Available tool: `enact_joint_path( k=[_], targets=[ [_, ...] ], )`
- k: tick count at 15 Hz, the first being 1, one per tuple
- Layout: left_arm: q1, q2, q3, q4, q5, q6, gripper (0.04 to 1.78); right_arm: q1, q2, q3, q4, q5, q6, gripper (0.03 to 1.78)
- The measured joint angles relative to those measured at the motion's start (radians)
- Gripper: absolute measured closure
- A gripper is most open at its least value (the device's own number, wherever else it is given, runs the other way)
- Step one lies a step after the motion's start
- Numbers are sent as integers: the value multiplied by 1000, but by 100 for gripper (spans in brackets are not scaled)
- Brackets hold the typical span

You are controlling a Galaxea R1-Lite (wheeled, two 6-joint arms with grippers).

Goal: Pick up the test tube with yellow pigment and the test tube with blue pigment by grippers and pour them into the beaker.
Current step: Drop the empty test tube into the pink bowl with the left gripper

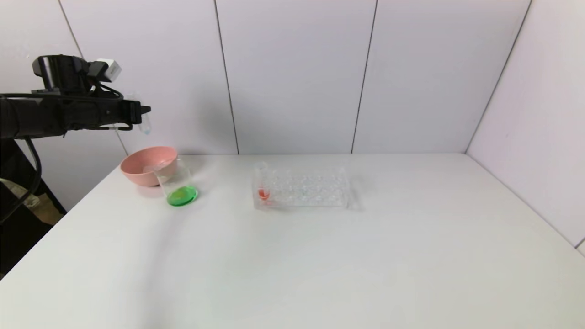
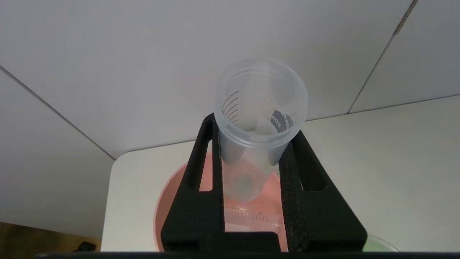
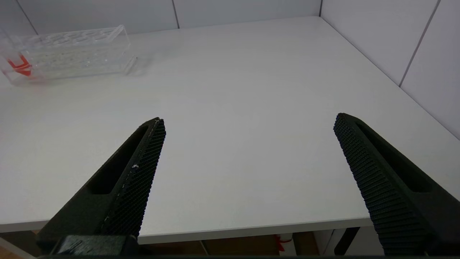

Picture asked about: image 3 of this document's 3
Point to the white object with red mark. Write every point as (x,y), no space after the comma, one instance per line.
(284,244)

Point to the test tube with red pigment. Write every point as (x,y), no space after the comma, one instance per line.
(21,66)

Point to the clear plastic test tube rack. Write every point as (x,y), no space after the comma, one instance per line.
(90,54)

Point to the black slanted leg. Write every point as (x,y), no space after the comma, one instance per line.
(345,240)

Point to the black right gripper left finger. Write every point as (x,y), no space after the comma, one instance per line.
(122,201)

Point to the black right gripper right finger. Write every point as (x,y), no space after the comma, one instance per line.
(395,194)

